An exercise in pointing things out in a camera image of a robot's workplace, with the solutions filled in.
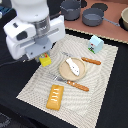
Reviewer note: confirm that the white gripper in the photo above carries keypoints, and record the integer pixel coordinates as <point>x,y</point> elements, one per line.
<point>24,39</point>

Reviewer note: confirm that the yellow butter box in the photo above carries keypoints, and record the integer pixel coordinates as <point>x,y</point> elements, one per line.
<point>45,60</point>

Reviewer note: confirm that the light blue milk carton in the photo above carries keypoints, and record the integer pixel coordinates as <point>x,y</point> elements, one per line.
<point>95,44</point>

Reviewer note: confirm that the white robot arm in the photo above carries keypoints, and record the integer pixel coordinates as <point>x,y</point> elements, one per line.
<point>33,11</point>

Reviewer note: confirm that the round wooden plate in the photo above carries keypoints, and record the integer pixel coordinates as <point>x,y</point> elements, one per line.
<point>66,72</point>

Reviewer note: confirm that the tall grey pot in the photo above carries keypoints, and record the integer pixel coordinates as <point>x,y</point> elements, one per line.
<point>70,9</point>

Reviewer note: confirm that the beige woven placemat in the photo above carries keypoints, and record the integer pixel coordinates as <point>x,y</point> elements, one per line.
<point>78,108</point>

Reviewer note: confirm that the beige bowl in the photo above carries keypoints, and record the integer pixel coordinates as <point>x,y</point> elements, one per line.
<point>124,15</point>

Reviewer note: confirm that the fork with wooden handle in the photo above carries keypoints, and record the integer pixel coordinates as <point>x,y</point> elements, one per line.
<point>74,84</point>

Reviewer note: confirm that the knife with wooden handle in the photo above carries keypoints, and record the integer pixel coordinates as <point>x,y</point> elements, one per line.
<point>83,58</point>

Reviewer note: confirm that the grey saucepan with handle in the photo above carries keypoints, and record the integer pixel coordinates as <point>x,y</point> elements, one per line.
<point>94,17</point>

